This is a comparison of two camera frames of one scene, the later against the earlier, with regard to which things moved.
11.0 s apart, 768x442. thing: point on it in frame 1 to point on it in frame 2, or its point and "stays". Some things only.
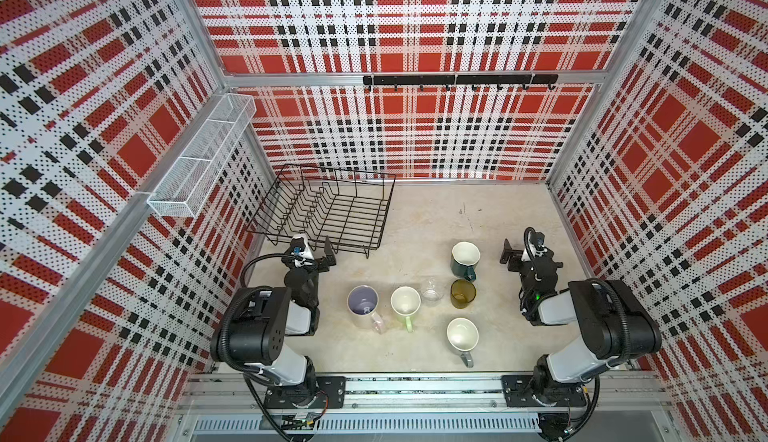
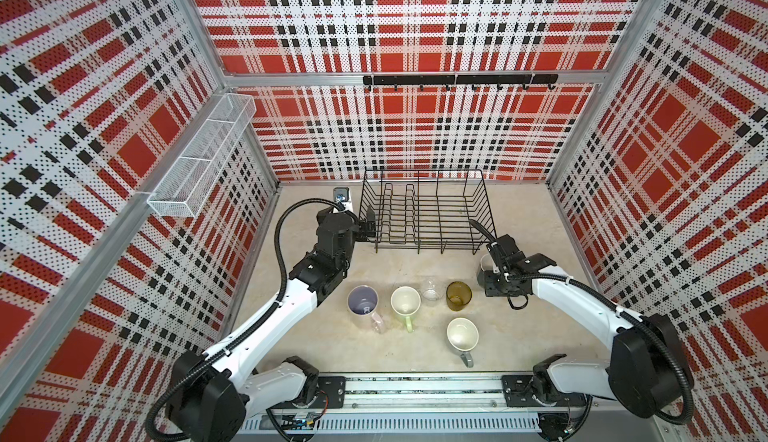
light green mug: (406, 301) stays
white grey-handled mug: (463, 334) stays
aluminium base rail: (237, 405) stays
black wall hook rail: (449, 80) stays
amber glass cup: (462, 293) stays
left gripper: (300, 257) to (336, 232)
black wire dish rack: (347, 206) to (425, 211)
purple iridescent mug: (363, 301) stays
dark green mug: (464, 259) to (486, 264)
